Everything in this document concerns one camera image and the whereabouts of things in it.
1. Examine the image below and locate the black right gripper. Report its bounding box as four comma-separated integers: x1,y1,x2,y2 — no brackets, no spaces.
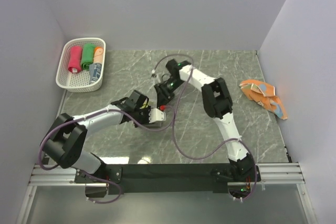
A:
154,78,185,108

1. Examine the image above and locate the orange patterned towel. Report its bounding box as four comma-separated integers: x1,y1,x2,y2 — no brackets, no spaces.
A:
239,79,288,120

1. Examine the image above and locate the grey yellow frog towel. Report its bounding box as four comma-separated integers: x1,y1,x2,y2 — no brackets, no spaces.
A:
141,100,164,127

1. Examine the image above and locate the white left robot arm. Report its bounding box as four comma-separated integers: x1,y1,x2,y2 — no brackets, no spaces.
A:
38,90,151,183

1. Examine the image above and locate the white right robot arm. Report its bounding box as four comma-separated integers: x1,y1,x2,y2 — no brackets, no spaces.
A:
154,59,258,182

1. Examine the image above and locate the blue patterned rolled towel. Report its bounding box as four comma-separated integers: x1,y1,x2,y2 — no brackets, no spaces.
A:
89,62,102,84

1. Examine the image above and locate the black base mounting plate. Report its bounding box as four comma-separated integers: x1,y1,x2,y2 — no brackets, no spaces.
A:
74,163,260,198

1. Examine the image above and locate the orange rolled towel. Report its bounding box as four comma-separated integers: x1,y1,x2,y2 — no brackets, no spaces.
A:
93,47,104,64

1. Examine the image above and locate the white plastic basket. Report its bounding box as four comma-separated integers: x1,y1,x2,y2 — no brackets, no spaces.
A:
56,37,106,93

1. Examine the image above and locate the pink rolled towel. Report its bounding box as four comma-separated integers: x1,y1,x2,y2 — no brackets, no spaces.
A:
68,46,82,73

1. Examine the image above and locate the green rolled towel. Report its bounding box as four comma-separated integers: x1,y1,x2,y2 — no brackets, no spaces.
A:
80,43,95,71

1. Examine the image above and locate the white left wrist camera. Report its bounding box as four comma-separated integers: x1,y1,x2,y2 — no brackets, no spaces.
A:
149,108,166,124

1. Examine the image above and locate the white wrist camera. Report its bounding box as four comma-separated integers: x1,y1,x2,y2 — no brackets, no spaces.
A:
149,108,166,124
151,69,161,84

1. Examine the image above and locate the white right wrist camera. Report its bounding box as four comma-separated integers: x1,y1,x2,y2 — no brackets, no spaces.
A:
151,69,161,84

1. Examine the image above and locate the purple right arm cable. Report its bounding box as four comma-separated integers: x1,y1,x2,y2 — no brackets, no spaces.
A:
151,54,258,202

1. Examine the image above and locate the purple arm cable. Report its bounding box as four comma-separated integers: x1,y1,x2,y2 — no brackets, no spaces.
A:
38,104,177,204
151,54,258,202

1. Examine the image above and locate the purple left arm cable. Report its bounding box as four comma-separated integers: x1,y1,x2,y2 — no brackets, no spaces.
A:
38,104,177,204

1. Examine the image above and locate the aluminium rail frame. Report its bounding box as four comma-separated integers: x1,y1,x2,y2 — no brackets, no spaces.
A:
15,87,318,224

